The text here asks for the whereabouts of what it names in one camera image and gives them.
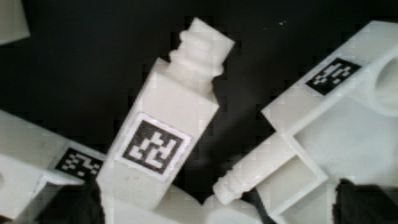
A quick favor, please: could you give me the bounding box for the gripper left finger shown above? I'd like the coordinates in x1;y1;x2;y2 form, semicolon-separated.
36;183;106;224

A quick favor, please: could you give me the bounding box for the white block left edge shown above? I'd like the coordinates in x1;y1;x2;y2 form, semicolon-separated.
0;0;31;45

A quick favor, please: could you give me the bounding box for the white chair leg left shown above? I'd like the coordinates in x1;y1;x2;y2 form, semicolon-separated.
95;17;237;212

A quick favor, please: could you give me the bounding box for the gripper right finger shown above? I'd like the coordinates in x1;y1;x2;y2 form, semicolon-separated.
333;179;398;224

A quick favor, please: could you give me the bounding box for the white chair back frame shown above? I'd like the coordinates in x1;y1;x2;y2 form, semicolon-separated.
0;22;398;224

